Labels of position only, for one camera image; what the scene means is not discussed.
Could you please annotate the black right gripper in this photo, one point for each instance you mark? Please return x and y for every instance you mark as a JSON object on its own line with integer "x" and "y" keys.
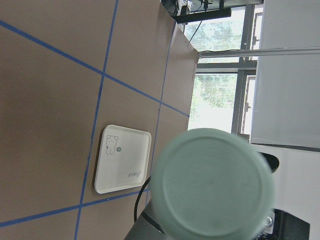
{"x": 281, "y": 225}

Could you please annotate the pale green plastic cup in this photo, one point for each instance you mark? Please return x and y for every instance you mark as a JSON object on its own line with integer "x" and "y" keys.
{"x": 208, "y": 184}

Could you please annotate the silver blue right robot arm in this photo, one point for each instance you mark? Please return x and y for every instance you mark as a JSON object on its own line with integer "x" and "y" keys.
{"x": 145, "y": 228}

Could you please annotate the white rectangular tray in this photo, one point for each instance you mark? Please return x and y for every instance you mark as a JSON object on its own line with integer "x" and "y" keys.
{"x": 123, "y": 159}

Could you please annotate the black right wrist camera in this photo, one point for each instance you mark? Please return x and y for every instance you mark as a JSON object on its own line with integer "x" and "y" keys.
{"x": 272, "y": 161}

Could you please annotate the aluminium frame post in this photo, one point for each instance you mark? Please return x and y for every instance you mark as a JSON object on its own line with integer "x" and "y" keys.
{"x": 259, "y": 52}

